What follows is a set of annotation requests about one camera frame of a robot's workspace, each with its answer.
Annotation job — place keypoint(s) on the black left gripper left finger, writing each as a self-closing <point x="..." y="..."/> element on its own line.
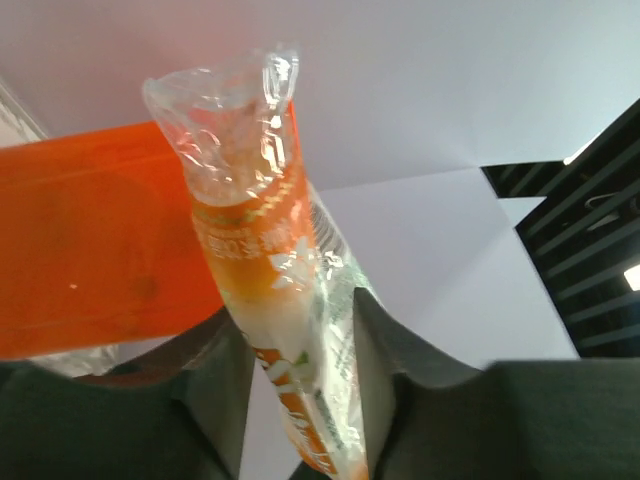
<point x="176" y="412"/>

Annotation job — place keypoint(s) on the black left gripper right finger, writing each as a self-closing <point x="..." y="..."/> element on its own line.
<point x="428" y="415"/>

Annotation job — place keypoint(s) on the tall orange label tea bottle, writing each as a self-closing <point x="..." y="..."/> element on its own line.
<point x="283" y="269"/>

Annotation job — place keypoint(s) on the orange plastic bin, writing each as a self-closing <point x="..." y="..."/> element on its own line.
<point x="98" y="244"/>

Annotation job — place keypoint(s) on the dark ceiling grid panel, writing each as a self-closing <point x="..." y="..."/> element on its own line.
<point x="583" y="234"/>

